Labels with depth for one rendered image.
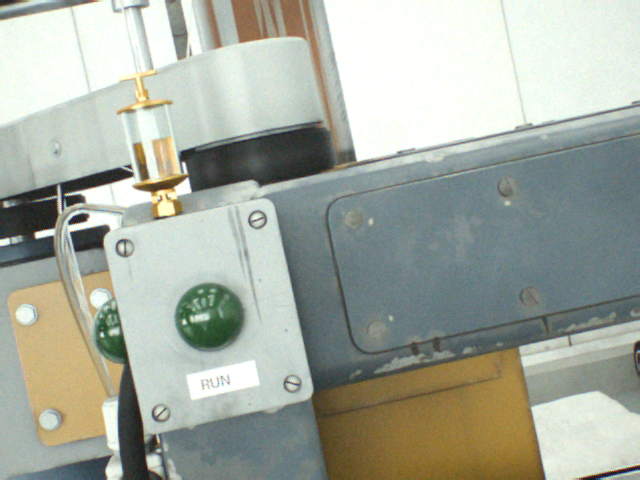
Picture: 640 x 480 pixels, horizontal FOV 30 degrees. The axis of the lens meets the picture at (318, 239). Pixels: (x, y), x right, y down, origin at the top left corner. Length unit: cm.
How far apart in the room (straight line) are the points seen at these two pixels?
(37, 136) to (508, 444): 40
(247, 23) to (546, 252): 54
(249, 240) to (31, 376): 47
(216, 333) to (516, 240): 16
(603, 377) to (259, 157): 540
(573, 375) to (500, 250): 542
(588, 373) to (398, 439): 514
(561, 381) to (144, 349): 549
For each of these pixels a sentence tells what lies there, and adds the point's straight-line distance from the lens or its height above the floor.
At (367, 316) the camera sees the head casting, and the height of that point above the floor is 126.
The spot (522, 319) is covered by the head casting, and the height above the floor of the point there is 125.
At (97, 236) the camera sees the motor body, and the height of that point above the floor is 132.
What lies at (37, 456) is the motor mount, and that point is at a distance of 99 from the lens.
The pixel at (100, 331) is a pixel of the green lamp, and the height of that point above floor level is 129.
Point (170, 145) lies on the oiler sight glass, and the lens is 60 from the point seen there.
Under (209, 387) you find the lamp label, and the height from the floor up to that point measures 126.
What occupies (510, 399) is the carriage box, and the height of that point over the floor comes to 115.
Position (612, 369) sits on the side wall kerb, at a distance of 605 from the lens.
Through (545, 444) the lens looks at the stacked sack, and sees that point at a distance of 383.
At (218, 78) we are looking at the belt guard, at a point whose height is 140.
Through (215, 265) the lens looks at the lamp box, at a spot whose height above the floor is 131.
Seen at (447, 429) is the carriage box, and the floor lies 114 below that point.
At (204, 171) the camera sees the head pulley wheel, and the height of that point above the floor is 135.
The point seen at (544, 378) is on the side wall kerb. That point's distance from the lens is 596.
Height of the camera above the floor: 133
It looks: 3 degrees down
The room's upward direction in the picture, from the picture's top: 12 degrees counter-clockwise
